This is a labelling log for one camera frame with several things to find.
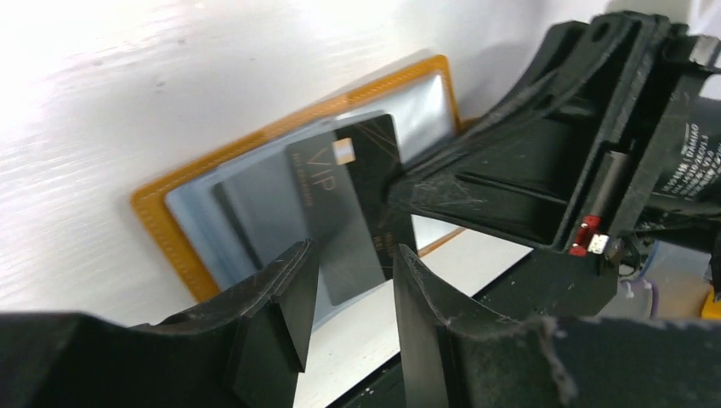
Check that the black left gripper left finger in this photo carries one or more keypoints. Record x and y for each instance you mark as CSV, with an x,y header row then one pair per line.
x,y
242,348

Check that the black VIP card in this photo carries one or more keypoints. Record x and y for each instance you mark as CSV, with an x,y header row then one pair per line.
x,y
342,176

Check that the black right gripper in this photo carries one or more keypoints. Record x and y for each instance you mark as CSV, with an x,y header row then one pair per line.
x,y
592,152

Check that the yellow leather card holder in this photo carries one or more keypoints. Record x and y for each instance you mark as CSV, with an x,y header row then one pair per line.
x,y
223,217

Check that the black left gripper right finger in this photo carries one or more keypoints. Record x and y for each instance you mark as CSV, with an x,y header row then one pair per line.
x,y
454,352

